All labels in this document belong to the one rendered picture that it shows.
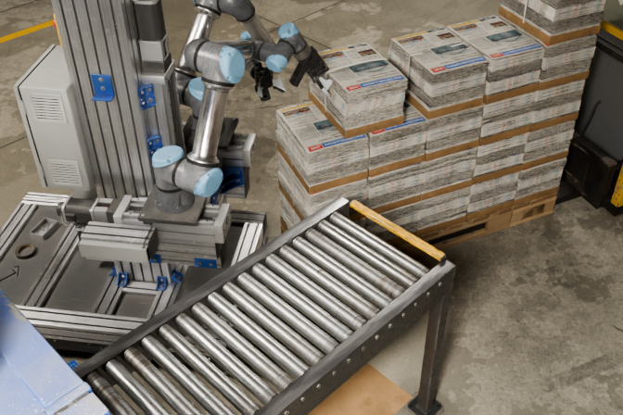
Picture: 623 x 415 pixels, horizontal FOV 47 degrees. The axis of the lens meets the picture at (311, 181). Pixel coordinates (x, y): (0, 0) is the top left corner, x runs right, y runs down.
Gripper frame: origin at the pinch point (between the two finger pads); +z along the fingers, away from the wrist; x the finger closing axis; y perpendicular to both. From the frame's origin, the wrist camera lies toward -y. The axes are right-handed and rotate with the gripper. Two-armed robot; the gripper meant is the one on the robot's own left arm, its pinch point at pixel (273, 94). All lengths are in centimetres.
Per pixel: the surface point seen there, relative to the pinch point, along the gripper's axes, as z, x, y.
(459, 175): 46, 75, -39
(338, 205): 78, -5, -5
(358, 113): 42.8, 20.7, 8.8
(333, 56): 14.1, 23.1, 20.8
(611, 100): 31, 182, -34
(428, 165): 46, 57, -27
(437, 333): 126, 11, -37
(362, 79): 37.0, 25.5, 20.9
